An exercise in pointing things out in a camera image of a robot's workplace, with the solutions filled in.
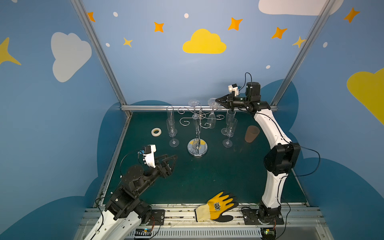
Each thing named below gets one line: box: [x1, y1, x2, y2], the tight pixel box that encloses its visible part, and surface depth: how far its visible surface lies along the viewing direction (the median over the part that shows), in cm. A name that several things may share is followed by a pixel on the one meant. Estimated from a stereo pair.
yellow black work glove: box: [194, 191, 239, 223], surface depth 77 cm
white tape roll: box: [151, 127, 162, 137], surface depth 110 cm
